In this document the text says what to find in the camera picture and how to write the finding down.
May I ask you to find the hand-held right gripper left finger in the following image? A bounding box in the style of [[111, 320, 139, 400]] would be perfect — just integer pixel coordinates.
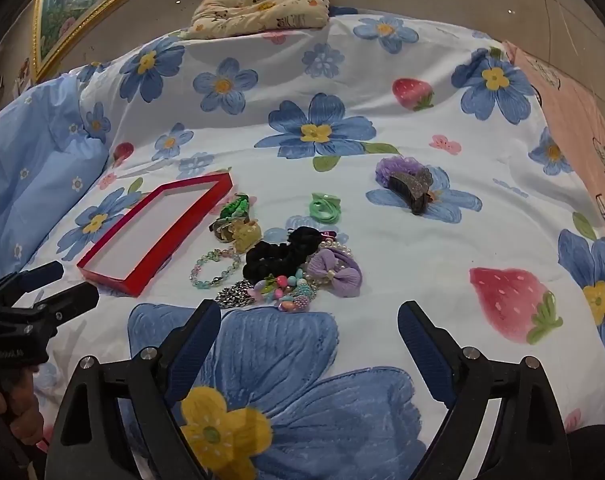
[[44, 299, 223, 480]]

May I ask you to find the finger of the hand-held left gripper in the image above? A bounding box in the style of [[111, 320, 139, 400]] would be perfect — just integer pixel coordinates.
[[0, 261, 65, 292], [10, 281, 101, 331]]

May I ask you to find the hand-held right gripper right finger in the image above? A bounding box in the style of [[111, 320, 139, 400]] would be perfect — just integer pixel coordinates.
[[397, 300, 574, 480]]

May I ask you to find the pastel bead bracelet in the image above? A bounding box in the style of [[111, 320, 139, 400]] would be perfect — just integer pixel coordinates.
[[189, 247, 244, 290]]

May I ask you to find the silver chain bracelet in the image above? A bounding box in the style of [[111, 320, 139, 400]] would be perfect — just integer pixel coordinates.
[[213, 280, 258, 310]]

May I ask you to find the colourful candy bead bracelet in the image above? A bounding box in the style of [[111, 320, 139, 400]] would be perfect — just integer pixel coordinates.
[[247, 270, 324, 314]]

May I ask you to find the red shallow box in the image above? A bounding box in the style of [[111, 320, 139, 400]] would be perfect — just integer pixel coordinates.
[[76, 172, 233, 298]]

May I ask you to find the purple bow hair tie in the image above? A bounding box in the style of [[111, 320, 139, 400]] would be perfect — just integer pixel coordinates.
[[305, 248, 363, 299]]

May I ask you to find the black scrunchie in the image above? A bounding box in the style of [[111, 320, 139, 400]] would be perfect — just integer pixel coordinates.
[[243, 226, 329, 281]]

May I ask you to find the white pearl bracelet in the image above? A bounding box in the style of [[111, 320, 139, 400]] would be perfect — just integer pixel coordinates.
[[316, 238, 356, 262]]

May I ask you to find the green braided bracelet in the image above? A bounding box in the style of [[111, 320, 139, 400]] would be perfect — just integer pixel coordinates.
[[218, 193, 254, 221]]

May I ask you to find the green hair clip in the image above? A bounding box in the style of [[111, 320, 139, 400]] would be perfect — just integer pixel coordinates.
[[309, 192, 344, 225]]

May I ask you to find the person's left hand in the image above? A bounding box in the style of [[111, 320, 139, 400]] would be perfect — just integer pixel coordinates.
[[0, 364, 47, 450]]

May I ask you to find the light blue pillow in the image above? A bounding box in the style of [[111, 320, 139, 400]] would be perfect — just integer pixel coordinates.
[[0, 75, 111, 283]]

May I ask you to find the dark glitter hair claw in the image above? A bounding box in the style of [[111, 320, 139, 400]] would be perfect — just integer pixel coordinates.
[[386, 167, 436, 216]]

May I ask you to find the gold framed painting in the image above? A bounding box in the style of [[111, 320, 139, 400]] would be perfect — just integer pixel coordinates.
[[31, 0, 206, 84]]

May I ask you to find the pink printed cloth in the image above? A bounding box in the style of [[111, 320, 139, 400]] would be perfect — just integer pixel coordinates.
[[502, 40, 605, 242]]

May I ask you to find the floral bedsheet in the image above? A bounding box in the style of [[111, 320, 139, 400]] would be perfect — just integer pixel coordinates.
[[0, 7, 605, 480]]

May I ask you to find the cream printed cushion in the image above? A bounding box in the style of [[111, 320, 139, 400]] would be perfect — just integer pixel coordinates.
[[179, 0, 332, 41]]

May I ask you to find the purple frilly hair tie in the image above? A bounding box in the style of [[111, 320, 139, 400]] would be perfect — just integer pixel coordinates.
[[375, 156, 424, 192]]

